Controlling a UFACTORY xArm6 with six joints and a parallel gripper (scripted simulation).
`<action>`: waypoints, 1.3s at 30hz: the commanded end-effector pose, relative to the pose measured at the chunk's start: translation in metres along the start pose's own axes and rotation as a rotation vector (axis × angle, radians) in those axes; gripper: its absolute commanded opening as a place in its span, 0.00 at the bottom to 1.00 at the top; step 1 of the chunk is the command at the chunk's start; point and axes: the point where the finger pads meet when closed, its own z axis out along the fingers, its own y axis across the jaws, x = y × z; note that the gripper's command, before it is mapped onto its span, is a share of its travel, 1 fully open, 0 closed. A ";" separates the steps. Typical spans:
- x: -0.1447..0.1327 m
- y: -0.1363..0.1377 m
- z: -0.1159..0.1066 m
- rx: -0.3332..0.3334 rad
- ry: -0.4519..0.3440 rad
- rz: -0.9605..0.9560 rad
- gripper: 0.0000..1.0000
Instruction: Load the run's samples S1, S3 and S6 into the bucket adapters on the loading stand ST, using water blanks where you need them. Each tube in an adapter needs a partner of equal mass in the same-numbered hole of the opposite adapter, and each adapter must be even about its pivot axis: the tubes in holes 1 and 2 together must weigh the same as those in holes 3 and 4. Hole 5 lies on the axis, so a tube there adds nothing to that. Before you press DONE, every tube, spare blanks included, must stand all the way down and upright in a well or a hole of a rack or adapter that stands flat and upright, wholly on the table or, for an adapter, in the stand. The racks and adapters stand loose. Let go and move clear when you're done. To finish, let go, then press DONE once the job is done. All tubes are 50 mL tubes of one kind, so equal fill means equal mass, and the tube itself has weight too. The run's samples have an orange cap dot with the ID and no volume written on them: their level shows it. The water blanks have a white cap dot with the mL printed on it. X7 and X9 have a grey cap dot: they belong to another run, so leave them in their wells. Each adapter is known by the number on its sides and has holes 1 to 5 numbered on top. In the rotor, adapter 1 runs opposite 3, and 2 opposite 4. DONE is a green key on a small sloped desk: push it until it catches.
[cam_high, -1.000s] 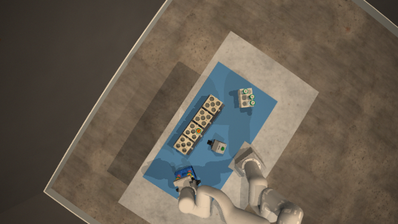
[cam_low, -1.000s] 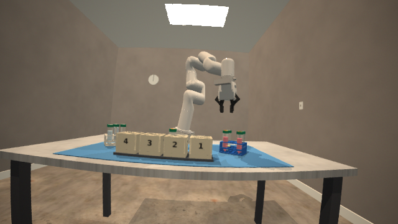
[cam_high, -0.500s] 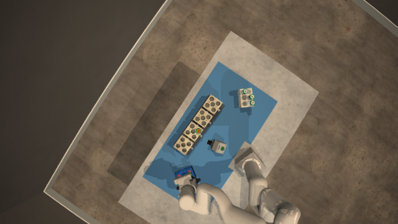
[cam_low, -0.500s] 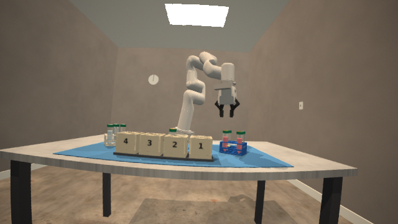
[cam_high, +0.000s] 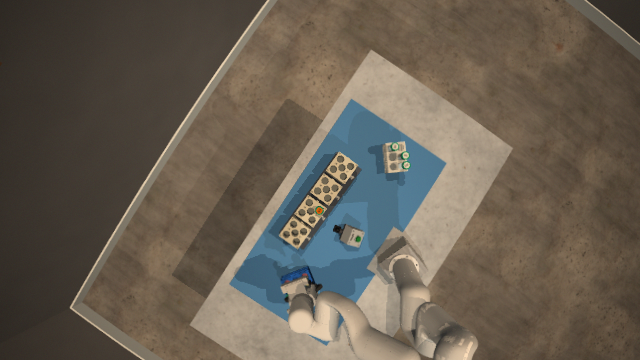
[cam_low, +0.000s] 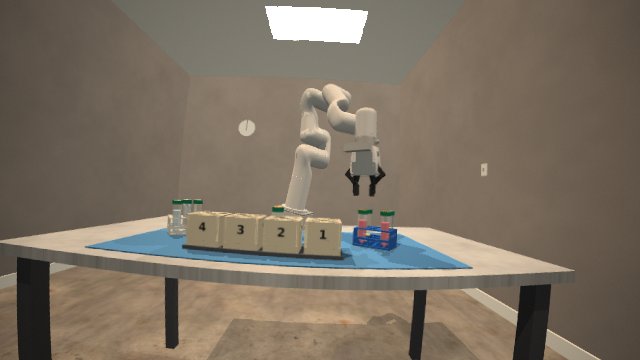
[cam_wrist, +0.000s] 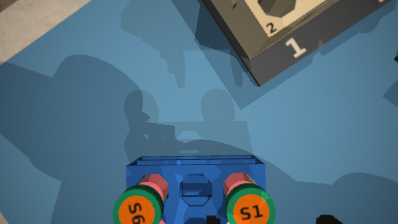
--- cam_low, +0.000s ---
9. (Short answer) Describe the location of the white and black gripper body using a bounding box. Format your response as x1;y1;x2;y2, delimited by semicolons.
350;145;381;177

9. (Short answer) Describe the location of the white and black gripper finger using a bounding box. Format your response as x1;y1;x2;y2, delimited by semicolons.
345;168;360;196
369;165;386;196

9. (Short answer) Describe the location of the beige bucket adapter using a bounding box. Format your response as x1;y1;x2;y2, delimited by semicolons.
223;214;267;251
186;211;233;248
304;218;342;256
262;216;303;254

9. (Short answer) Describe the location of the blue bench mat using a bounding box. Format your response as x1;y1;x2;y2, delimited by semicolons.
85;228;473;270

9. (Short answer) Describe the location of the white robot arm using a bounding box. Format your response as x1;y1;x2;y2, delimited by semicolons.
281;84;380;213

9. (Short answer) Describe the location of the beige tube rack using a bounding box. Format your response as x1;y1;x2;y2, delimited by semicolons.
167;215;187;235

